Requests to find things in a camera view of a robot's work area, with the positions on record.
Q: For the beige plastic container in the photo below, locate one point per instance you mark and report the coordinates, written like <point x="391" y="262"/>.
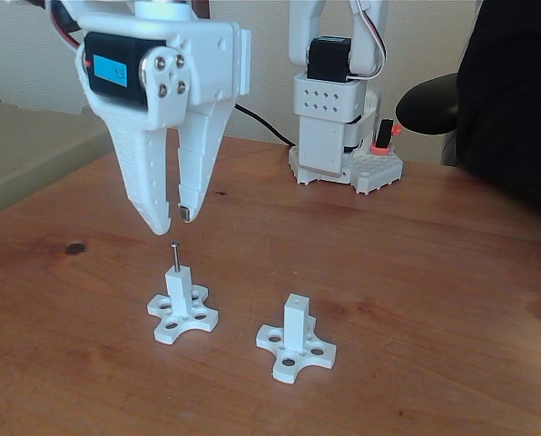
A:
<point x="25" y="145"/>

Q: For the black chair armrest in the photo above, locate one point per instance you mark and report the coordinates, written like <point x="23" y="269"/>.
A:
<point x="427" y="106"/>

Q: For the small metal screw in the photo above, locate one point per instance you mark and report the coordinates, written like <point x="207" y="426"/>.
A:
<point x="176" y="259"/>

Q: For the orange and black clamp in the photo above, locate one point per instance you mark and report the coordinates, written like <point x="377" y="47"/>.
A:
<point x="381" y="150"/>

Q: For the white post stand cross base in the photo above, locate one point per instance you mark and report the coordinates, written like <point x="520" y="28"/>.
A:
<point x="295" y="327"/>
<point x="180" y="290"/>

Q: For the person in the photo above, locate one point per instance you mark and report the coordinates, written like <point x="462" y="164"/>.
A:
<point x="515" y="113"/>

